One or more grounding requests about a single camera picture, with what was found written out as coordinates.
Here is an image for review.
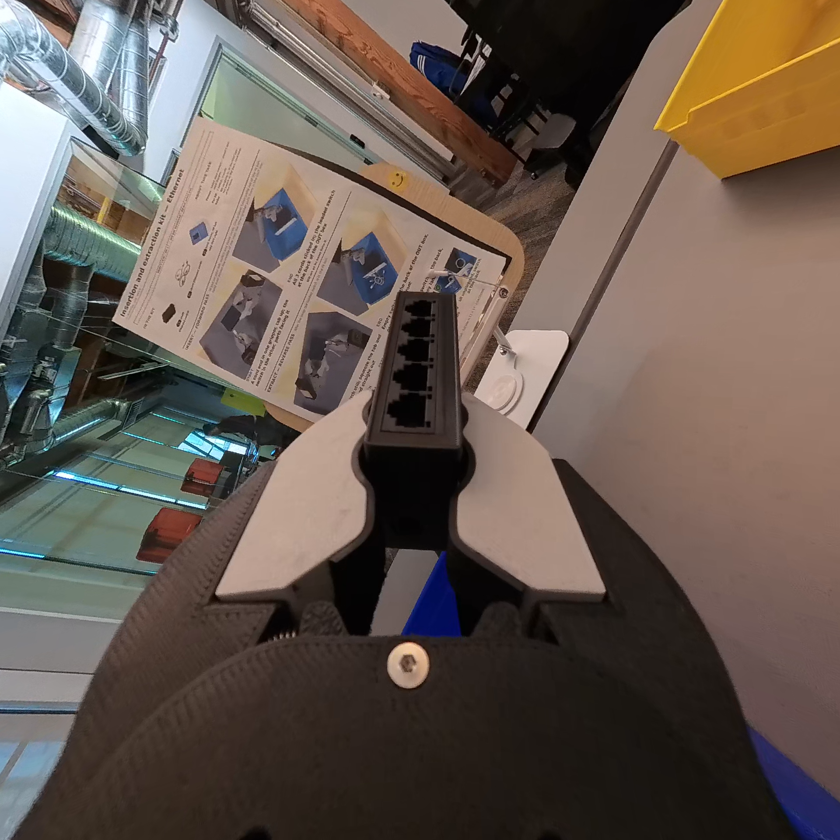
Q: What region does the white stand base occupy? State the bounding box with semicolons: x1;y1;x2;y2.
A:
474;330;569;427

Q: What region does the black office chair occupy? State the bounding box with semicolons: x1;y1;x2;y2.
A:
446;0;693;191

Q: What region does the blue plastic bin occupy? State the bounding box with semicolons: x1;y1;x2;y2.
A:
402;551;840;840

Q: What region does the blue striped jacket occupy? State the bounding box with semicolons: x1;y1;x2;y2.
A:
410;41;492;119

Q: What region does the printed instruction poster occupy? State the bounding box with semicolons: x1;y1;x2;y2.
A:
113;117;511;422

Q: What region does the wooden ceiling beam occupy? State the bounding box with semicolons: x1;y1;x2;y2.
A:
282;0;519;188

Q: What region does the black network switch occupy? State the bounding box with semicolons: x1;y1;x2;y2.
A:
363;290;463;549

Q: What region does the yellow plastic bin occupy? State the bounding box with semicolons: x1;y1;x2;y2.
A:
654;0;840;180

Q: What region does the red storage box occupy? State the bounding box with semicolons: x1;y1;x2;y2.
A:
136;508;204;564
180;459;225;497

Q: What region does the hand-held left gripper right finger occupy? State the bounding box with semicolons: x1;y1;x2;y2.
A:
449;394;608;601

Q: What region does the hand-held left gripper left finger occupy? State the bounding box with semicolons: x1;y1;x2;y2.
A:
215;397;379;601

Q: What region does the silver air duct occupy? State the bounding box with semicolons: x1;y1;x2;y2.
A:
0;0;172;158
42;200;144;265

